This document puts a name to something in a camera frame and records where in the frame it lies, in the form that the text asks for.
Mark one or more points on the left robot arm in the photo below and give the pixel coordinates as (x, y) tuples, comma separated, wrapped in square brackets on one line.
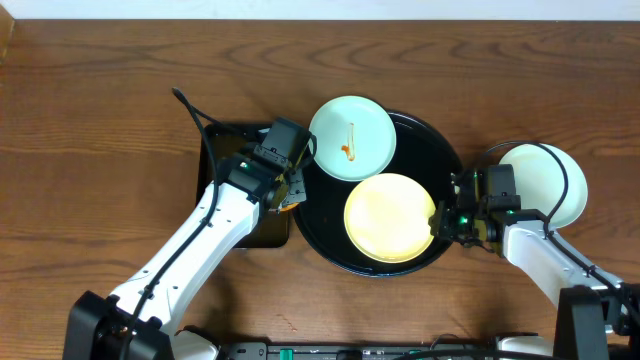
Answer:
[(140, 318)]

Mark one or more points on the light blue plate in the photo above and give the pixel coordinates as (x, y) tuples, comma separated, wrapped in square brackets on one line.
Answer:
[(355, 138), (540, 183)]

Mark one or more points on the rectangular black water tray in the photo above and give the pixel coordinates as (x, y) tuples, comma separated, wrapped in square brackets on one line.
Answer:
[(273, 230)]

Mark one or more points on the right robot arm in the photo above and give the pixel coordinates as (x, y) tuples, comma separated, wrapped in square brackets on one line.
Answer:
[(597, 312)]

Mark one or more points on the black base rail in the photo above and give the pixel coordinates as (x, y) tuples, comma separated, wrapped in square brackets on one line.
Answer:
[(264, 351)]

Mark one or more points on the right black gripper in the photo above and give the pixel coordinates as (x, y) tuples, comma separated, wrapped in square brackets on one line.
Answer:
[(441, 222)]

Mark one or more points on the orange green sponge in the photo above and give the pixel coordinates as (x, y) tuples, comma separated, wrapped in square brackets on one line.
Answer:
[(286, 206)]

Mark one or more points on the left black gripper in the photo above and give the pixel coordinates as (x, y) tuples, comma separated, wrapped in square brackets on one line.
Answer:
[(294, 188)]

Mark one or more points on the round black tray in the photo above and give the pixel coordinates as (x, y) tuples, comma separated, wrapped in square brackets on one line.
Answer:
[(422, 154)]

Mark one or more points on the yellow plate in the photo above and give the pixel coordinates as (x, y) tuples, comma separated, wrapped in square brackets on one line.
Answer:
[(386, 218)]

